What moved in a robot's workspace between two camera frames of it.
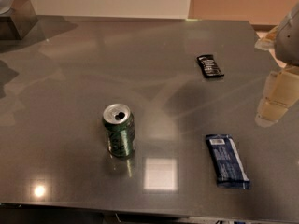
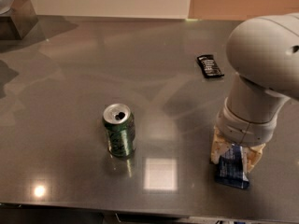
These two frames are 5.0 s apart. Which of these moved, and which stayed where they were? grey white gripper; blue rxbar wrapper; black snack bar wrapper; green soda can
Moved: grey white gripper
Stayed: black snack bar wrapper; blue rxbar wrapper; green soda can
